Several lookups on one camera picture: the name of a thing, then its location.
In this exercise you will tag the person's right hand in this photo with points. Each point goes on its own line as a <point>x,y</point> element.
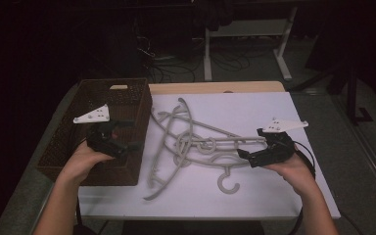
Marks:
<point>295,173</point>

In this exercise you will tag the white board sheet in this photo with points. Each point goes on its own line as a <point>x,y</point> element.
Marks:
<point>241,107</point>

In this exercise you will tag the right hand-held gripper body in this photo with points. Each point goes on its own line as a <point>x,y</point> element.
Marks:
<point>280,148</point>

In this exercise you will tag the brown wicker basket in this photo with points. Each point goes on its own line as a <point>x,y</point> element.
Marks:
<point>84,94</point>

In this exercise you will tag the white metal desk frame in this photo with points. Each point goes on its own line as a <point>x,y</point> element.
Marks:
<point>248,27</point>

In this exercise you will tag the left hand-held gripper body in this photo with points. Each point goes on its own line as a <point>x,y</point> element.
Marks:
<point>104,142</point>

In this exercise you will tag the black metal stand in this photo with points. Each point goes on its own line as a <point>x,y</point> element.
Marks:
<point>352,98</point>

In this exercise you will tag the person's left hand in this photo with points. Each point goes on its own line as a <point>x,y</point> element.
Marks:
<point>80,163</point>

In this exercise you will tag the grey plastic clothes hanger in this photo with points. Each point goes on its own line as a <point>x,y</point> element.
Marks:
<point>152,173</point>
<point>209,126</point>
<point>228,192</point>
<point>206,150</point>

